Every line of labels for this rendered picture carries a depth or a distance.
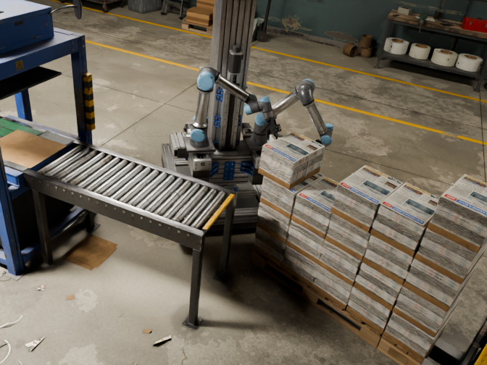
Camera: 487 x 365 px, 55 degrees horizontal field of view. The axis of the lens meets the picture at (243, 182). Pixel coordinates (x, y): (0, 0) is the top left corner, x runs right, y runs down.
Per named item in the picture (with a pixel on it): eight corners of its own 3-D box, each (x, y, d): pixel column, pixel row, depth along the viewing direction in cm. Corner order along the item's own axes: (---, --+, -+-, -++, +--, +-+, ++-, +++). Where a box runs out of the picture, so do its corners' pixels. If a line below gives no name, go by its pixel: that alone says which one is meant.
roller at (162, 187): (176, 181, 336) (176, 174, 333) (140, 216, 299) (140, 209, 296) (169, 179, 338) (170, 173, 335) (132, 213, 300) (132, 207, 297)
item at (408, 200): (405, 182, 308) (406, 181, 308) (447, 202, 294) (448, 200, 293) (379, 204, 284) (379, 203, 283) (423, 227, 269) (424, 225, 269)
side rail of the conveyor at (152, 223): (204, 247, 291) (206, 232, 285) (200, 252, 287) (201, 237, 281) (30, 183, 327) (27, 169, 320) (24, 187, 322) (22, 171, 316)
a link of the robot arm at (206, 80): (206, 136, 362) (217, 68, 333) (204, 145, 350) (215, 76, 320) (190, 133, 361) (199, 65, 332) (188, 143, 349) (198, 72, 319)
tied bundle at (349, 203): (358, 191, 336) (366, 164, 323) (396, 211, 321) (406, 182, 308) (329, 212, 311) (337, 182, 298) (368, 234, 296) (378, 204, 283)
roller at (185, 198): (200, 189, 331) (201, 184, 329) (166, 226, 294) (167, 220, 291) (193, 186, 332) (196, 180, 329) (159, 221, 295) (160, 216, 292)
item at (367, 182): (364, 166, 321) (365, 164, 321) (404, 184, 307) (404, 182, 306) (336, 185, 297) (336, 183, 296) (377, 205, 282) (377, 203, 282)
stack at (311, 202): (278, 241, 410) (294, 158, 365) (401, 319, 351) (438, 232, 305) (248, 261, 384) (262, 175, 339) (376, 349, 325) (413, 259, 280)
